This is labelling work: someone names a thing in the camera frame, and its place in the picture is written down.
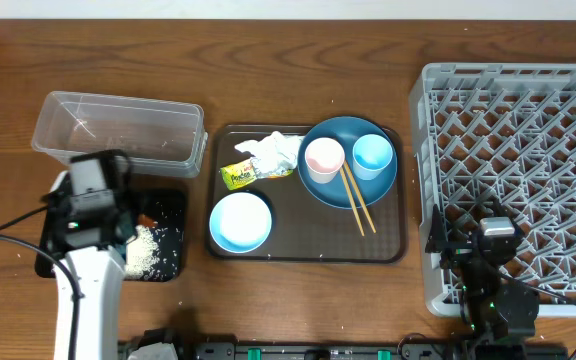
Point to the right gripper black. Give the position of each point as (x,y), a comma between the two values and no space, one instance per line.
(457,251)

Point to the orange carrot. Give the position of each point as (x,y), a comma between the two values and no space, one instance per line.
(146,221)

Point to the white rice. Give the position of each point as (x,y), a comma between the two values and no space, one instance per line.
(154,255)

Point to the pink cup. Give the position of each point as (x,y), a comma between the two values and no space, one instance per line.
(324,157)

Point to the light blue bowl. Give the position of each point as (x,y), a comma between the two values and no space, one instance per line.
(240,222)

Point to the yellow snack wrapper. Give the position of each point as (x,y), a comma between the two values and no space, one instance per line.
(239,175)

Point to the white tissue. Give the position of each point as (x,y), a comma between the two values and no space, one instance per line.
(276,155)

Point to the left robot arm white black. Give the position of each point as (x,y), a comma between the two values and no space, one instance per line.
(89,283)

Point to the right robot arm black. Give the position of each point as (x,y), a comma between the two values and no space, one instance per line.
(501,313)

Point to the black waste tray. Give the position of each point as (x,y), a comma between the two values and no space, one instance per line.
(139,199)

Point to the grey dishwasher rack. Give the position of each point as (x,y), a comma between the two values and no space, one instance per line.
(502,132)

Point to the clear plastic bin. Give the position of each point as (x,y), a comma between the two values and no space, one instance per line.
(162,138)

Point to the light blue cup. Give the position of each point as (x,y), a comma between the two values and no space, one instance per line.
(371,155)

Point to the wooden chopstick left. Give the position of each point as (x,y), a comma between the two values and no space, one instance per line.
(344,171)

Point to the wooden chopstick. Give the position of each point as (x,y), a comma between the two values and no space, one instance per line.
(344,171)
(358,197)

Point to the wooden chopstick right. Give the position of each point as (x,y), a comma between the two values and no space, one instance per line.
(358,197)

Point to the brown serving tray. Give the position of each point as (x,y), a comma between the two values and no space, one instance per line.
(305,229)

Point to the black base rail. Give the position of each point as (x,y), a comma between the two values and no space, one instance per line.
(166,344)

